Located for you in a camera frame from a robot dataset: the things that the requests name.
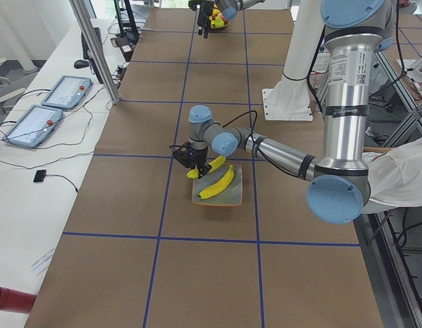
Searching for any black monitor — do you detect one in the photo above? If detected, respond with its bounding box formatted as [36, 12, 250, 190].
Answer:
[81, 27, 103, 84]

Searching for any white pedestal column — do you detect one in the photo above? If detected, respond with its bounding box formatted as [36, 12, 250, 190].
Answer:
[262, 0, 324, 121]

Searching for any lower teach pendant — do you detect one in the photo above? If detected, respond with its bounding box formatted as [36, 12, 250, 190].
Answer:
[1, 105, 63, 149]

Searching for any red cylinder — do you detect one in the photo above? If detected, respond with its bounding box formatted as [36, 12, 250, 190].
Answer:
[0, 286, 37, 314]

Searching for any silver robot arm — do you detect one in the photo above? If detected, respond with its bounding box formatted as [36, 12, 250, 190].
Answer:
[174, 1, 397, 224]
[188, 0, 263, 39]

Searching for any grey square plate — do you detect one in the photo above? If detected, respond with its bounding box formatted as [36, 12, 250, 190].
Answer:
[192, 163, 243, 206]

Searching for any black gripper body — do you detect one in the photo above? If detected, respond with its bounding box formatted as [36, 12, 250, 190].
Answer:
[198, 0, 214, 29]
[188, 147, 208, 171]

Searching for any teach pendant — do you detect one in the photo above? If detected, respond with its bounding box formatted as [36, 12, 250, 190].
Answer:
[1, 105, 63, 149]
[41, 75, 92, 111]

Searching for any small black device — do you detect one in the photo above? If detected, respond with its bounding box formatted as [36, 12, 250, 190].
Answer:
[33, 169, 47, 183]

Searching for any upper teach pendant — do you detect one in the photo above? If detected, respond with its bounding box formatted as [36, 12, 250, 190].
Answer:
[41, 75, 92, 111]

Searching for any aluminium frame post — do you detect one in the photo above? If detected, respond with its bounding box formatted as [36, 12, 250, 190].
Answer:
[69, 0, 120, 105]

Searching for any black computer mouse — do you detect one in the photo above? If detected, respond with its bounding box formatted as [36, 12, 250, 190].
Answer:
[74, 59, 90, 69]

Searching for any wicker fruit basket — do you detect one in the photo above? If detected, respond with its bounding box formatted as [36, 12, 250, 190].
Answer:
[211, 19, 228, 29]

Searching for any yellow banana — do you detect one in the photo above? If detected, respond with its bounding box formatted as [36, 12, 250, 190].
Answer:
[187, 156, 226, 179]
[198, 165, 235, 200]

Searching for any person in white shirt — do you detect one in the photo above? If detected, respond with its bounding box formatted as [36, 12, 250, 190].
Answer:
[362, 137, 422, 214]

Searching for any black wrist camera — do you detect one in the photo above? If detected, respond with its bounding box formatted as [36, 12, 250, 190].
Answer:
[169, 141, 196, 169]

